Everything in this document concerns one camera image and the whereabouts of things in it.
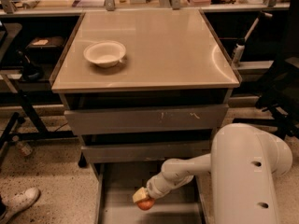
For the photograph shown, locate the grey top drawer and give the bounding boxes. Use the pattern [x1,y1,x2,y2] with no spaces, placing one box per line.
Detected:
[64,105,228,135]

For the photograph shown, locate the red apple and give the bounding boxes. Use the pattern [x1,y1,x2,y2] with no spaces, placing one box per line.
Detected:
[137,198,155,211]

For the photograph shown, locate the grey middle drawer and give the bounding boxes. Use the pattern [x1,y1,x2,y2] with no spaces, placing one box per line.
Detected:
[81,140,210,163]

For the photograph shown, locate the black box on shelf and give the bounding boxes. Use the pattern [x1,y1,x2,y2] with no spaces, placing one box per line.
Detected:
[25,36,65,56]

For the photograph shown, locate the black office chair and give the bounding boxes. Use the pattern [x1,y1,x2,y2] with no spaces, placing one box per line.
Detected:
[233,0,299,139]

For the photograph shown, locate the black desk frame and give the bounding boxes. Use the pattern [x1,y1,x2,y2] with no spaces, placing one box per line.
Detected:
[0,23,75,153]

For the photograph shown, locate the grey drawer cabinet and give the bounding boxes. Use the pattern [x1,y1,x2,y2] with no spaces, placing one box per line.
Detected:
[49,8,242,173]

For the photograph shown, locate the grey open bottom drawer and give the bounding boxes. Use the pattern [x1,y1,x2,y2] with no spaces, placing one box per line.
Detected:
[96,161,207,224]

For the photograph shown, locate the white sneaker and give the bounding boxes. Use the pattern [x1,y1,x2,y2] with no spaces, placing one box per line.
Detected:
[0,188,40,224]

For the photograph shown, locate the plastic water bottle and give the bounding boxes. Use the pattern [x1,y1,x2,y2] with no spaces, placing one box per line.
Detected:
[12,135,33,157]

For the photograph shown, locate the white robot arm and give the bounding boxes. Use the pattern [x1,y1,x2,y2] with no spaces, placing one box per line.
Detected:
[133,123,292,224]

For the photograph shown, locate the white paper bowl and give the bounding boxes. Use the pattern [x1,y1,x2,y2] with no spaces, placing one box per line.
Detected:
[83,40,126,68]

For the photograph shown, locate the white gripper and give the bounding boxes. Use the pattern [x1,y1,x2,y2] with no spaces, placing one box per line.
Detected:
[133,173,183,203]

